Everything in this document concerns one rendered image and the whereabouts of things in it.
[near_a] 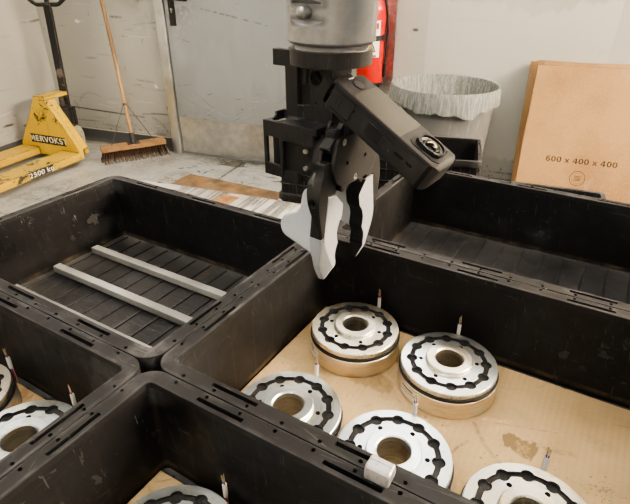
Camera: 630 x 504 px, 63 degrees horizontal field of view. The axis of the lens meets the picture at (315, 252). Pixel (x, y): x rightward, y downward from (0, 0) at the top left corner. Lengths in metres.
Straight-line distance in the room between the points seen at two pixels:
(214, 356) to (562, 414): 0.36
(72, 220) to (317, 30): 0.55
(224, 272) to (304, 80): 0.38
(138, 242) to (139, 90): 3.30
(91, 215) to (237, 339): 0.42
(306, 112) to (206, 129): 3.40
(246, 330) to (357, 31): 0.31
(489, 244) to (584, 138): 2.23
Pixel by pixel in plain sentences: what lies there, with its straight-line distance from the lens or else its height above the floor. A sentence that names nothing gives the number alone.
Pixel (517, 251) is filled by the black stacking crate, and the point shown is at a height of 0.83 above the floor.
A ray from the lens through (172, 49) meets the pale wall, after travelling 3.88.
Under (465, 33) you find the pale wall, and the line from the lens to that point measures 3.20.
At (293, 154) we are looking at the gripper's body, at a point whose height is 1.08.
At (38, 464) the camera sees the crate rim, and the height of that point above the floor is 0.93.
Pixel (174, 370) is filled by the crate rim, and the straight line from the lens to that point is 0.46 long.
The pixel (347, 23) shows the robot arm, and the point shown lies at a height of 1.19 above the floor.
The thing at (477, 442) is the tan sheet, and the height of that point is 0.83.
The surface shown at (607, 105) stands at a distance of 3.09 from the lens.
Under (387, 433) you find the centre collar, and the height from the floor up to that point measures 0.87.
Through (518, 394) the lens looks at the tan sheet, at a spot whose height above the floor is 0.83.
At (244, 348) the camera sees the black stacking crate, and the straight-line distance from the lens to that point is 0.56.
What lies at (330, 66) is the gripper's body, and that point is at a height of 1.16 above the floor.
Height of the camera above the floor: 1.23
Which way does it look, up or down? 29 degrees down
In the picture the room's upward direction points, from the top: straight up
